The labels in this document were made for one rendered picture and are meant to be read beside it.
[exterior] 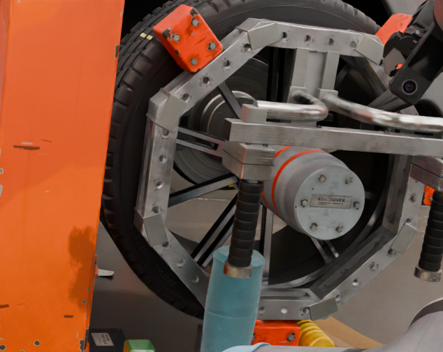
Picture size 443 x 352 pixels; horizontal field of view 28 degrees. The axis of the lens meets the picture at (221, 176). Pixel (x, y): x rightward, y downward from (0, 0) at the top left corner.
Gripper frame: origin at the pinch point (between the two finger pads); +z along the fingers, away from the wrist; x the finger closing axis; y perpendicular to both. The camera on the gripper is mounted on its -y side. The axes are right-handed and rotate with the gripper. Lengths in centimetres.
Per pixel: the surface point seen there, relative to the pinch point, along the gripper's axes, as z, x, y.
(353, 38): 14.5, 6.1, 10.4
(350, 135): 3.4, -0.3, -10.7
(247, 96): 63, 13, 11
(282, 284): 45, -13, -25
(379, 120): 4.9, -3.4, -4.8
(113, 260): 232, 11, -5
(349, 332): 178, -71, 12
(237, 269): 8.4, 2.5, -37.3
